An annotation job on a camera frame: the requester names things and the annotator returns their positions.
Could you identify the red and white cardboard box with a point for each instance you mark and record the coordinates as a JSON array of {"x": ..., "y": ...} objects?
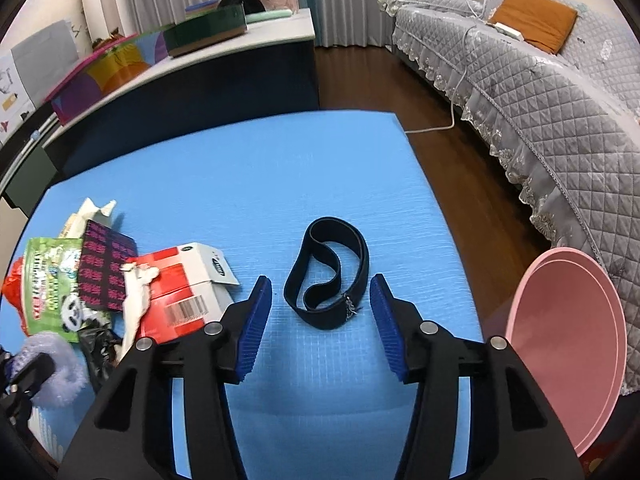
[{"x": 200, "y": 265}]

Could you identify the colourful box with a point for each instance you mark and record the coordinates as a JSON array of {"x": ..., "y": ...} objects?
[{"x": 110, "y": 67}]

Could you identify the white and navy coffee table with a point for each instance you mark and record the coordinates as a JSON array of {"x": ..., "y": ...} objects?
[{"x": 200, "y": 95}]

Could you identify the white tissue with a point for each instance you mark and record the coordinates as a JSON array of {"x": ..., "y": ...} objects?
[{"x": 90, "y": 210}]

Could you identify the television with grey cover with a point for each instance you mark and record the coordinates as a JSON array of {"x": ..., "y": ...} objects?
[{"x": 45, "y": 55}]

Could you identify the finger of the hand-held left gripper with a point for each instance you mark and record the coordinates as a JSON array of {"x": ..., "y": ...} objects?
[{"x": 40, "y": 372}]

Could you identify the black hat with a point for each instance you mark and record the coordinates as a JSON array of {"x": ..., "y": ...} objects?
[{"x": 240, "y": 0}]

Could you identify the blue foam mat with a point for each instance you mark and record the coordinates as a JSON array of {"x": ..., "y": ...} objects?
[{"x": 250, "y": 185}]

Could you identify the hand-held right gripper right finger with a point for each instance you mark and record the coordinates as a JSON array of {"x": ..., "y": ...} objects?
[{"x": 385, "y": 330}]

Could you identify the stack of coloured bowls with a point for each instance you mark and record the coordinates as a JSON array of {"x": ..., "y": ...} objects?
[{"x": 202, "y": 7}]

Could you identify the white foam fruit net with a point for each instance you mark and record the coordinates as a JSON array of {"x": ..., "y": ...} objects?
[{"x": 65, "y": 360}]

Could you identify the orange cushion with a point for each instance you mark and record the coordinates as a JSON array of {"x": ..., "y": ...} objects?
[{"x": 535, "y": 20}]

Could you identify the dark green basin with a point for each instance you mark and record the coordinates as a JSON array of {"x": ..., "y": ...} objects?
[{"x": 210, "y": 27}]

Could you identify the red plastic bag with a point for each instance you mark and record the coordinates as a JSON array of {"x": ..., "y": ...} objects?
[{"x": 12, "y": 285}]

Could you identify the grey quilted sofa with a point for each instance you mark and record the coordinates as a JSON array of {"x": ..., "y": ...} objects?
[{"x": 550, "y": 110}]

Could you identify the light green rolled mat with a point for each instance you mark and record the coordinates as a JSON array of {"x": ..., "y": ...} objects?
[{"x": 270, "y": 14}]

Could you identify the white paper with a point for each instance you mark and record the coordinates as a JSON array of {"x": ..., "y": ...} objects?
[{"x": 137, "y": 295}]

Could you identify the black plastic bag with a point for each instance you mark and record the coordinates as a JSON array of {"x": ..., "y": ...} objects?
[{"x": 100, "y": 350}]

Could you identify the grey curtains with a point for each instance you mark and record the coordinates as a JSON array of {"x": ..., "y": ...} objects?
[{"x": 350, "y": 0}]

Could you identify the white power strip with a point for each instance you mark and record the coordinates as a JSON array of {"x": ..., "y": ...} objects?
[{"x": 507, "y": 30}]

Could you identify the black elastic band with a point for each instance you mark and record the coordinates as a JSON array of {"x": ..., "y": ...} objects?
[{"x": 362, "y": 270}]

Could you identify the green snack packet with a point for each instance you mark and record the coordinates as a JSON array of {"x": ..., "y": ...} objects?
[{"x": 45, "y": 280}]

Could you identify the television cabinet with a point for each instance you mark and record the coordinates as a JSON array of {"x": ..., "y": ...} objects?
[{"x": 30, "y": 175}]

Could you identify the black bag with pink print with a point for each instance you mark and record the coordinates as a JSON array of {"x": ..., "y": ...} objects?
[{"x": 105, "y": 260}]

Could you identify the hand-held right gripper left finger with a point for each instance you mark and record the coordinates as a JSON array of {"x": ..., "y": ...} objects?
[{"x": 255, "y": 330}]

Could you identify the pink plastic basin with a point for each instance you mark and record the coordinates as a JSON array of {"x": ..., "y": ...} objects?
[{"x": 560, "y": 340}]

